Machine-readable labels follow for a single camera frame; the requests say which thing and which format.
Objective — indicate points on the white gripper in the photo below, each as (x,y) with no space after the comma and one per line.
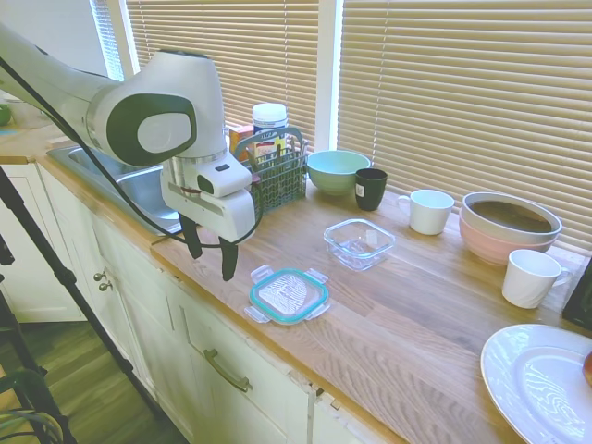
(217,213)

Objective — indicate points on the clear lid teal seal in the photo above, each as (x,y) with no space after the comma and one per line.
(287,295)

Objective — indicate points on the clear plastic container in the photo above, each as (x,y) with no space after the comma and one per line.
(360,242)

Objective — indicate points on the grey plastic cutlery basket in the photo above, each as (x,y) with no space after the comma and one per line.
(277,185)

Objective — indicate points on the stainless steel double sink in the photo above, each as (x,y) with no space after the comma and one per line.
(139,189)

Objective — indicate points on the white kitchen cabinet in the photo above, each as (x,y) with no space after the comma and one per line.
(152,333)

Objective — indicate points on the round metal cabinet knob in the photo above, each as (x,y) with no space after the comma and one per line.
(99,276)
(106,286)

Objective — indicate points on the small white red box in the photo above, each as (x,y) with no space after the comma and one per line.
(266,150)

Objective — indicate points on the orange cardboard box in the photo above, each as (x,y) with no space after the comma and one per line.
(240,136)

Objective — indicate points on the metal cutlery piece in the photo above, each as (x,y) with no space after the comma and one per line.
(303,149)

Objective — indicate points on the white canister blue label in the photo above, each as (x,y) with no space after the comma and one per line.
(269,118)

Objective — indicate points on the mint green bowl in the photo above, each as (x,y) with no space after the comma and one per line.
(335,173)

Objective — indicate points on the black cup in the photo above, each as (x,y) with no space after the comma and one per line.
(370,189)

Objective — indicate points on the white ceramic mug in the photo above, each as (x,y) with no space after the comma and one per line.
(527,279)
(430,213)

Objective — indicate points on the narrow white window blind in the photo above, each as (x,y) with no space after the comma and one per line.
(107,37)

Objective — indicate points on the green round object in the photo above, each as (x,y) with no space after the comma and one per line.
(3,114)

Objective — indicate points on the pink bowl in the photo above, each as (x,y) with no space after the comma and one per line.
(490,247)

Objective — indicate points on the wide beige window blind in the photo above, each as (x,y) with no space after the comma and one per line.
(462,92)

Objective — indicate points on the grey bowl brown inside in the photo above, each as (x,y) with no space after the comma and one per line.
(509,217)

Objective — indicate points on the white dinner plate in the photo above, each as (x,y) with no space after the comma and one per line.
(536,384)

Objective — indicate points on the red apple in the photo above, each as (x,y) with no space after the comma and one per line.
(588,370)

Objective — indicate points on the black camera tripod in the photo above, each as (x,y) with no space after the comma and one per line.
(55,263)

